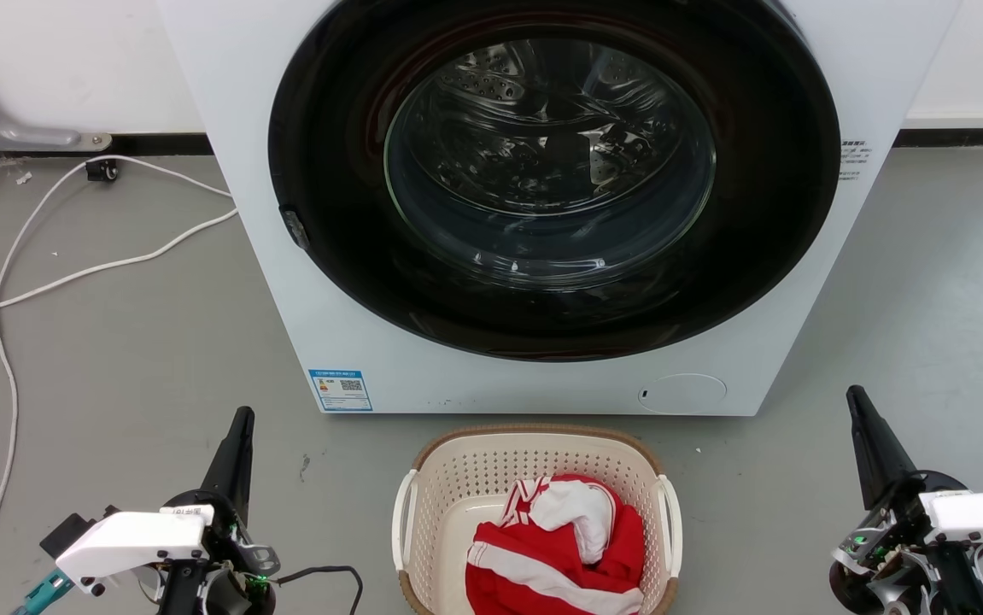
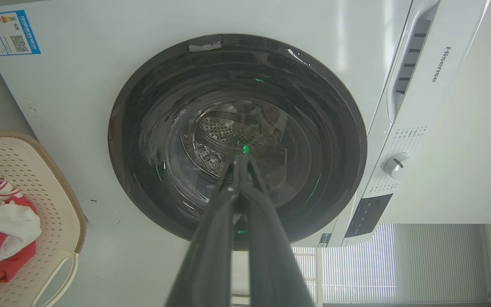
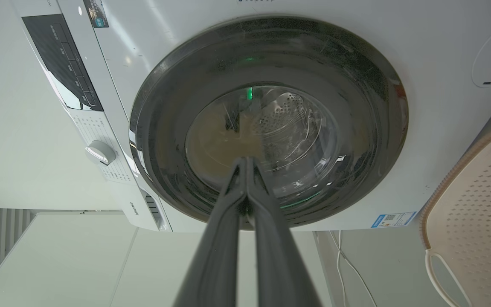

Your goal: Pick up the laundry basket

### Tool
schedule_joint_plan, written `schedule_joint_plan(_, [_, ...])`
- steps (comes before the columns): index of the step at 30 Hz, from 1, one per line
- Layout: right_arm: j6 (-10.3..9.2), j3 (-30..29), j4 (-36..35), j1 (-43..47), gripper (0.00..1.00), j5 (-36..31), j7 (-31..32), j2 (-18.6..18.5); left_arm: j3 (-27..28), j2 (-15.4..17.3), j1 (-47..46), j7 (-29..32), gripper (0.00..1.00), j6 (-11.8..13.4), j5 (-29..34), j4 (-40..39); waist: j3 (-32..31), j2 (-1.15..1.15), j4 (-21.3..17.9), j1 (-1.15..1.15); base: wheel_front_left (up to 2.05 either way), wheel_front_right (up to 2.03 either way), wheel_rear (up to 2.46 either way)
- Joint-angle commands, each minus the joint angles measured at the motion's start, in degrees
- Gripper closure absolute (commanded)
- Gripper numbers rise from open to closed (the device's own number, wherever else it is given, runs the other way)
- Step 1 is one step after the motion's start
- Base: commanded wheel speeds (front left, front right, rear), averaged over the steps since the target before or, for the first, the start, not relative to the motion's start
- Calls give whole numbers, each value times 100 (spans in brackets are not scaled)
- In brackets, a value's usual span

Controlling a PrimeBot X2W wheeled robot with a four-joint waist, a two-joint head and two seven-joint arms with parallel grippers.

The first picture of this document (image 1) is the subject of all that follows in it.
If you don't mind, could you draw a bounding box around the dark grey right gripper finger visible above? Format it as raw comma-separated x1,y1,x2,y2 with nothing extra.
846,385,920,512

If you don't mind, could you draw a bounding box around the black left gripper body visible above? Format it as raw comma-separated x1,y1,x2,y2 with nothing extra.
162,489,281,615

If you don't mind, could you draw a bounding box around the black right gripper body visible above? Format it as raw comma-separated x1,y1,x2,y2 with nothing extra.
828,470,968,615

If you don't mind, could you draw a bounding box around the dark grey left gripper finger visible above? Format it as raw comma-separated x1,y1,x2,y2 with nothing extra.
199,407,255,524

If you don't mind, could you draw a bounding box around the beige plastic laundry basket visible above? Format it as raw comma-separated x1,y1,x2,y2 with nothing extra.
391,425,683,615

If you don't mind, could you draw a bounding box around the blue energy label sticker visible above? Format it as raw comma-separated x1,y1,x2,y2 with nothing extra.
309,369,373,413

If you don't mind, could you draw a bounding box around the white front-load washing machine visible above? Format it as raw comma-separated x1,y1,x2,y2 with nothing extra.
156,0,963,418

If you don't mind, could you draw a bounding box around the round white filter cover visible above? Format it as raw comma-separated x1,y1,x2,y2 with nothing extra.
637,373,728,416

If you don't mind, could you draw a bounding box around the small text sticker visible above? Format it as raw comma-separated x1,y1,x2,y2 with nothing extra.
839,138,873,183

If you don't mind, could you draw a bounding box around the red and white garment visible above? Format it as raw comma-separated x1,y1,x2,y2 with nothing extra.
465,474,647,615

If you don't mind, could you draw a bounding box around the black round washer door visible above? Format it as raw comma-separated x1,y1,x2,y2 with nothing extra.
267,0,842,363

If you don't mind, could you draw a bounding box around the grey drain pipe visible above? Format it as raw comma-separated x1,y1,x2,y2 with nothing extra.
0,38,114,153

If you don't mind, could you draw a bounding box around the thin black left gripper cable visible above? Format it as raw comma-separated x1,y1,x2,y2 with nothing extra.
273,565,365,615

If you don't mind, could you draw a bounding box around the teal cable connector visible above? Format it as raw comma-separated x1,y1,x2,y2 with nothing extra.
13,570,74,615

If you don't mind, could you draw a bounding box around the thick white floor cable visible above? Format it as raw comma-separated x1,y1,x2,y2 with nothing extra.
0,208,239,328

